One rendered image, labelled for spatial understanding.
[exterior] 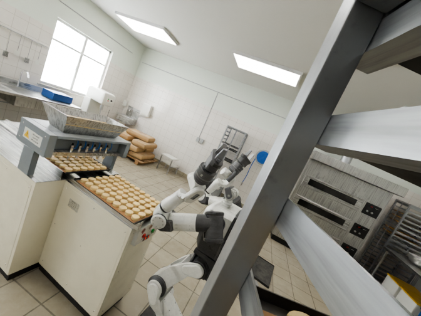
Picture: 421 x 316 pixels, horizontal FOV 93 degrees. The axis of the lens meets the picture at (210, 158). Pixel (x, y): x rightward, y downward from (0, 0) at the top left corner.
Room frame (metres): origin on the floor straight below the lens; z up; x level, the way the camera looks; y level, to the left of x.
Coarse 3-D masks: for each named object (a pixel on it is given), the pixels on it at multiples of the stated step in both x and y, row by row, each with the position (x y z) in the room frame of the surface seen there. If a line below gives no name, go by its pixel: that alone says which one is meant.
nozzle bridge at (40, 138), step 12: (24, 120) 1.29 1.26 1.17; (36, 120) 1.35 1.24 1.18; (24, 132) 1.28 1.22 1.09; (36, 132) 1.24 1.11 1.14; (48, 132) 1.23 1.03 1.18; (60, 132) 1.33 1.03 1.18; (24, 144) 1.27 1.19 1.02; (36, 144) 1.23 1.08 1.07; (48, 144) 1.21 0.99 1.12; (60, 144) 1.36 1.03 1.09; (84, 144) 1.53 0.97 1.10; (96, 144) 1.63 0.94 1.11; (108, 144) 1.75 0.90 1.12; (120, 144) 1.86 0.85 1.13; (24, 156) 1.26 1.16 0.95; (36, 156) 1.26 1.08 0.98; (48, 156) 1.23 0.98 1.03; (108, 156) 1.90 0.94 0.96; (120, 156) 1.85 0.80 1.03; (24, 168) 1.25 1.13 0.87
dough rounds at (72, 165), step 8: (48, 160) 1.43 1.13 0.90; (56, 160) 1.45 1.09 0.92; (64, 160) 1.51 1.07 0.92; (72, 160) 1.57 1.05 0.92; (80, 160) 1.64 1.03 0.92; (88, 160) 1.73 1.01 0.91; (64, 168) 1.41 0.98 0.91; (72, 168) 1.47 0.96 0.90; (80, 168) 1.50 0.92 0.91; (88, 168) 1.56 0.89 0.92; (96, 168) 1.62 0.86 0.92; (104, 168) 1.68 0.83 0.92
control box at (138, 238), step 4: (144, 224) 1.27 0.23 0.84; (148, 224) 1.29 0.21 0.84; (140, 228) 1.21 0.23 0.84; (144, 228) 1.24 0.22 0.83; (148, 228) 1.30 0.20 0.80; (152, 228) 1.36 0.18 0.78; (156, 228) 1.41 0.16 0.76; (136, 232) 1.21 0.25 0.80; (140, 232) 1.22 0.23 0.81; (144, 232) 1.26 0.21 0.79; (148, 232) 1.32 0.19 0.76; (136, 236) 1.21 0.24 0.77; (140, 236) 1.24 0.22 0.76; (148, 236) 1.34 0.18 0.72; (132, 240) 1.21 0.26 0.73; (136, 240) 1.21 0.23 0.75; (140, 240) 1.26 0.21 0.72; (132, 244) 1.21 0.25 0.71; (136, 244) 1.22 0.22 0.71
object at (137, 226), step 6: (6, 126) 1.70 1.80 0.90; (12, 132) 1.64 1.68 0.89; (66, 174) 1.40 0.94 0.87; (72, 174) 1.38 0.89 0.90; (72, 180) 1.38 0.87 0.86; (78, 186) 1.35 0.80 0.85; (90, 192) 1.31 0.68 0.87; (96, 198) 1.29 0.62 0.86; (102, 204) 1.27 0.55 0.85; (114, 210) 1.24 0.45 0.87; (120, 216) 1.22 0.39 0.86; (126, 222) 1.20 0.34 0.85; (138, 228) 1.18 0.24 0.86
